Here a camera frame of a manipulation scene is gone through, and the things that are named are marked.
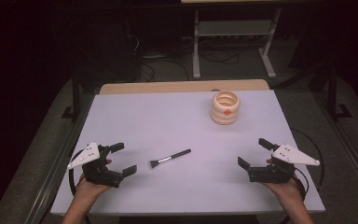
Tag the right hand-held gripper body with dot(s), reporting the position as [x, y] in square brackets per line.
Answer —
[273, 171]

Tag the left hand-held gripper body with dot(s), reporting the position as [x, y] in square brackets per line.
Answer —
[98, 168]

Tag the black makeup brush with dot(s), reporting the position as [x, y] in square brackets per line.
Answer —
[174, 155]

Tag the cream ribbed holder pot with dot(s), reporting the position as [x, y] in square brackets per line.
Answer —
[225, 116]

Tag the person's right hand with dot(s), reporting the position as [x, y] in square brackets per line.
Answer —
[284, 188]

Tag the person's left hand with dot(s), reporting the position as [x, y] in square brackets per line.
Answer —
[90, 189]

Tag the white table board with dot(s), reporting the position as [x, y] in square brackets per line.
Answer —
[174, 124]

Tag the black metal stand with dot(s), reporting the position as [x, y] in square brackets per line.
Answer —
[76, 93]
[332, 93]

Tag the wooden table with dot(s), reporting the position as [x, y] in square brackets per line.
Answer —
[167, 86]

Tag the white metal stand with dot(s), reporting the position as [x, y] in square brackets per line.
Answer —
[195, 62]

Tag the metal floor rail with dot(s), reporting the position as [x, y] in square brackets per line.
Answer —
[48, 186]
[351, 149]

